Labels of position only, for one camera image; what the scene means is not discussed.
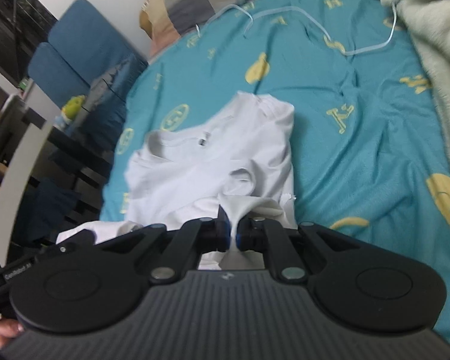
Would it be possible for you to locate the white t-shirt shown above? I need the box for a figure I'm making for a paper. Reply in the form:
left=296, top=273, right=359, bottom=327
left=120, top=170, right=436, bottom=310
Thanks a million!
left=57, top=92, right=297, bottom=270

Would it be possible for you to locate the white black desk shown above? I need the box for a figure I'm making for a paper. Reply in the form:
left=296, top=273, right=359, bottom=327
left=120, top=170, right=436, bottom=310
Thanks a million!
left=0, top=94, right=111, bottom=264

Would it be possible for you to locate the white charging cable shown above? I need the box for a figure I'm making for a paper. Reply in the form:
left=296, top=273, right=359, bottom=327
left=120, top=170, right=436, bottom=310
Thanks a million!
left=194, top=1, right=398, bottom=57

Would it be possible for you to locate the teal patterned bed sheet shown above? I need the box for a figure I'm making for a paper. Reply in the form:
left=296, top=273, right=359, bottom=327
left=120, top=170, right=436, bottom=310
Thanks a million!
left=99, top=0, right=450, bottom=340

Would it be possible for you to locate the yellow green plush toy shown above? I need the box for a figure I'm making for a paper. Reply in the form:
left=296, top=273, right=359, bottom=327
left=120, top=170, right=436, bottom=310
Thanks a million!
left=54, top=95, right=86, bottom=130

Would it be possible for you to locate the blue covered chair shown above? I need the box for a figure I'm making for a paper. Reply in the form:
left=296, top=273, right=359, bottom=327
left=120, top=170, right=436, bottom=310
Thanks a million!
left=27, top=0, right=148, bottom=152

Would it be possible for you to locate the grey cloth on chair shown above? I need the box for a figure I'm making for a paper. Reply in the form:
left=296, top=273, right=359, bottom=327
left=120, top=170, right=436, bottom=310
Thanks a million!
left=82, top=61, right=136, bottom=111

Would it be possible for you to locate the person's left hand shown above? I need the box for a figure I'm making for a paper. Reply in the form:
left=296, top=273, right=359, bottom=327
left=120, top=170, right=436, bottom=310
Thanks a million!
left=0, top=318, right=25, bottom=349

